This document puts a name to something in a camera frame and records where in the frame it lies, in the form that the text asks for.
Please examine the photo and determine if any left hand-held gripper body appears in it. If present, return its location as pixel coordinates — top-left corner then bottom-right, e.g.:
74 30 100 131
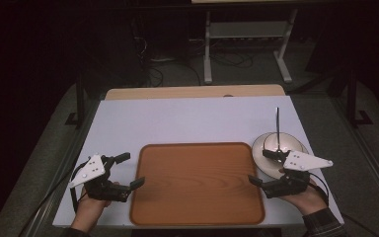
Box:
68 153 132 203

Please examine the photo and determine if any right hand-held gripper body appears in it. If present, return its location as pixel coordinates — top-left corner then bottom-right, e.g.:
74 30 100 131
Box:
262 149 335 199

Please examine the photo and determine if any white bowl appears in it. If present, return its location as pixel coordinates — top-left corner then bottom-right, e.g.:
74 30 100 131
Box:
263 132 304 156

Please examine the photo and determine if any black chopstick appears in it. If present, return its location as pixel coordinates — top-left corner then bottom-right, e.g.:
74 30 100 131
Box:
274 107 281 153

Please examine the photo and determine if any person's left hand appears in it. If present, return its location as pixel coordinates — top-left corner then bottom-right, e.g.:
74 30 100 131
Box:
70 181 120 233

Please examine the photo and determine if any person's right hand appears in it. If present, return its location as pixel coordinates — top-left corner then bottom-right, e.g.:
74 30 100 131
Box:
277 167 329 217

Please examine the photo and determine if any white plate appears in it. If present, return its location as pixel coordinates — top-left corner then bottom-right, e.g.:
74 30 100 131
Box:
252 132 310 181

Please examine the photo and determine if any brown wooden tray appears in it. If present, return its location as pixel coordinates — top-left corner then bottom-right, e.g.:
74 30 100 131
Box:
129 141 266 227

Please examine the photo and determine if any black metal stand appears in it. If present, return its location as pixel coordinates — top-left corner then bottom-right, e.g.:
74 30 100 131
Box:
345 67 375 128
64 70 87 128

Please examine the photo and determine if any white metal stand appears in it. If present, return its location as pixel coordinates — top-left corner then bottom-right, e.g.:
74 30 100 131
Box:
202 9 299 85

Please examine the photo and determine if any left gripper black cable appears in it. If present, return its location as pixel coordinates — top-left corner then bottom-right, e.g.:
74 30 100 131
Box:
69 159 92 214

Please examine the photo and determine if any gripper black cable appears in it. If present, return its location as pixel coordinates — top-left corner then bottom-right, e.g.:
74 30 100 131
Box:
308 172 330 205
69 159 92 214

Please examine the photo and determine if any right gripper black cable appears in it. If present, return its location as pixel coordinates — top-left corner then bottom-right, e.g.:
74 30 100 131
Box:
308 172 330 205

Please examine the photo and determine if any bundle of dark cables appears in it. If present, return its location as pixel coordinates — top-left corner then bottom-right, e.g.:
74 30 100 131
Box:
131 18 166 89

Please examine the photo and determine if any black floor cable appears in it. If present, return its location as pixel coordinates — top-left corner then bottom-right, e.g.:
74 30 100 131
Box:
209 48 255 69

